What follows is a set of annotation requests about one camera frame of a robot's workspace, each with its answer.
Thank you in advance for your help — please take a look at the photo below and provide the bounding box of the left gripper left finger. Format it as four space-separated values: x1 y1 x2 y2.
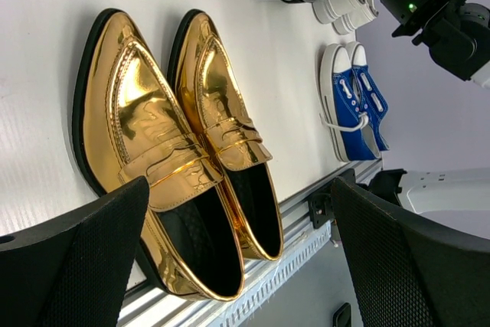
1 177 149 326

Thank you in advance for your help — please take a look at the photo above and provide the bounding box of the right blue canvas sneaker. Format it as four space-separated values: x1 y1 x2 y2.
345 41 390 152

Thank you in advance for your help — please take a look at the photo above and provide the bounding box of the gold loafer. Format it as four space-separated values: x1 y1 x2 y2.
71 8 246 302
168 9 283 261

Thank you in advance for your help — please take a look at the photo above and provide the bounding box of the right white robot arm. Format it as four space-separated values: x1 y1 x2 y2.
370 0 489 214

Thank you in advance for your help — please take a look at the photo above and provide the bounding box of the slotted grey cable duct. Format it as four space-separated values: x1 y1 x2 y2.
209 221 332 327

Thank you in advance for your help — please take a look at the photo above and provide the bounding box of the white sneaker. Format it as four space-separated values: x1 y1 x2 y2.
312 0 366 25
332 0 379 35

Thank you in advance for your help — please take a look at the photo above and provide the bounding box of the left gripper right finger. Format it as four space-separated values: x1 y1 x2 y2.
331 178 489 326

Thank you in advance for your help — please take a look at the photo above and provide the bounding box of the aluminium mounting rail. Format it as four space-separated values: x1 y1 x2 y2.
117 159 381 326

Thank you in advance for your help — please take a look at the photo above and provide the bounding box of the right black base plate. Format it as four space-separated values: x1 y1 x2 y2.
307 170 356 230

